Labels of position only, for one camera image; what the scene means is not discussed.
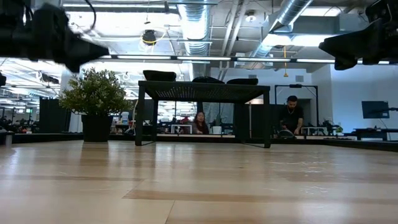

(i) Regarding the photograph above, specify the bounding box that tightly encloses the black background desk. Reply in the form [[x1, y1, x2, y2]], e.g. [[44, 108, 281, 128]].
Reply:
[[353, 127, 389, 141]]

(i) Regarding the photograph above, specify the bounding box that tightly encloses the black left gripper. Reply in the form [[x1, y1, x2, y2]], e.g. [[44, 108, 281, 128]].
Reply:
[[18, 0, 111, 73]]

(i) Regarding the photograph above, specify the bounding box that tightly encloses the long ceiling light strip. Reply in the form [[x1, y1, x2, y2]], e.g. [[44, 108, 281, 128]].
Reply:
[[99, 54, 391, 65]]

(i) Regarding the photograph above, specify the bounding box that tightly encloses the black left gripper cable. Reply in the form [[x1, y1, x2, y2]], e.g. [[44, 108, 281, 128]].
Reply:
[[83, 0, 97, 32]]

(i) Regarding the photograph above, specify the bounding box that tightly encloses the grey domed object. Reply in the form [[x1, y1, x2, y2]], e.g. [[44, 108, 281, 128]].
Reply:
[[276, 129, 297, 139]]

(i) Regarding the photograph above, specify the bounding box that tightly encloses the black perforated metal shelf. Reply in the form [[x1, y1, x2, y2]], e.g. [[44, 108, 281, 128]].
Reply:
[[135, 80, 272, 149]]

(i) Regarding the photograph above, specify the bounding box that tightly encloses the green plant in black pot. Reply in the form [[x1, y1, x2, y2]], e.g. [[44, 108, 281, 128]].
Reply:
[[58, 67, 134, 143]]

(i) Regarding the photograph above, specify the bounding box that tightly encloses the black ceiling-hung device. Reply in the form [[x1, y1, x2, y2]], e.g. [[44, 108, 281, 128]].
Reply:
[[41, 72, 60, 85]]

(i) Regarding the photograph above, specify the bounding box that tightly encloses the black partition panel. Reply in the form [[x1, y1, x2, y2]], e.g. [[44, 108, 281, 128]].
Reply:
[[38, 97, 72, 134], [239, 103, 280, 140]]

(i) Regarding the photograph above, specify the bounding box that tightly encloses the black wall monitor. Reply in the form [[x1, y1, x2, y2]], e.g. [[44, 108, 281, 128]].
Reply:
[[361, 100, 391, 119]]

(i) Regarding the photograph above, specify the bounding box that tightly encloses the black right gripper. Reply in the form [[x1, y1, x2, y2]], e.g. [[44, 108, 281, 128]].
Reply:
[[318, 0, 398, 72]]

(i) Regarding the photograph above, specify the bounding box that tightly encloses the black ceiling spotlight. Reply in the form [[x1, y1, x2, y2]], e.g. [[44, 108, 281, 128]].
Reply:
[[142, 29, 157, 47]]

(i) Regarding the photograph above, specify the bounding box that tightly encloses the silver ceiling duct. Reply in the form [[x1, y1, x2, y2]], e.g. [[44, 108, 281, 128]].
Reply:
[[248, 0, 314, 58], [176, 0, 213, 57]]

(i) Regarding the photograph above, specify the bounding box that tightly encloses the black rectangular frame stand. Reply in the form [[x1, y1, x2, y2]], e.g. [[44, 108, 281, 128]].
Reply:
[[274, 83, 319, 125]]

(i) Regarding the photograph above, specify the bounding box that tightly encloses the yellow hanging pendant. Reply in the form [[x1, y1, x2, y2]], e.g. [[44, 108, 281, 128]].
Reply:
[[282, 45, 290, 78]]

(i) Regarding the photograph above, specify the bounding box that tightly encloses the black square deep mini plate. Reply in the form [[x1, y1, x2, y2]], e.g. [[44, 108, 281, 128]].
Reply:
[[143, 69, 177, 75], [142, 71, 177, 82]]

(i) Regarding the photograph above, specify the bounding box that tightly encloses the person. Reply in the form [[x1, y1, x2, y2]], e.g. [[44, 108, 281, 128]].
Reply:
[[278, 95, 305, 135], [192, 111, 210, 135]]

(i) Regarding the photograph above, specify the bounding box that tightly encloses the black rounded mini plate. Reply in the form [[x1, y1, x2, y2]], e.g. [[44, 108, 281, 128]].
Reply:
[[226, 78, 259, 86]]

